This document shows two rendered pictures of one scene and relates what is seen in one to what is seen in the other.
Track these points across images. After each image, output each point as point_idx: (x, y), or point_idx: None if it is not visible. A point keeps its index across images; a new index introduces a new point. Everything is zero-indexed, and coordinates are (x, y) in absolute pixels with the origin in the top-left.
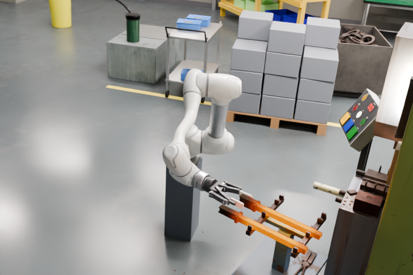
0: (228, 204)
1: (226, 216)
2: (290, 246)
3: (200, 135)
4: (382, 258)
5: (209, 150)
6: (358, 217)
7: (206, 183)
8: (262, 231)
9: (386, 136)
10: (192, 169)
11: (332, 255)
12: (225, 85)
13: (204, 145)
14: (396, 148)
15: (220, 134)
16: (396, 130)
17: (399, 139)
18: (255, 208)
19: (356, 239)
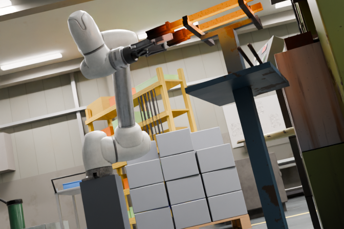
0: (155, 43)
1: (156, 34)
2: (234, 2)
3: (111, 137)
4: (334, 15)
5: (126, 148)
6: (297, 51)
7: (125, 47)
8: (199, 13)
9: None
10: (106, 46)
11: (296, 116)
12: (120, 31)
13: (117, 143)
14: None
15: (131, 119)
16: None
17: None
18: (186, 32)
19: (309, 77)
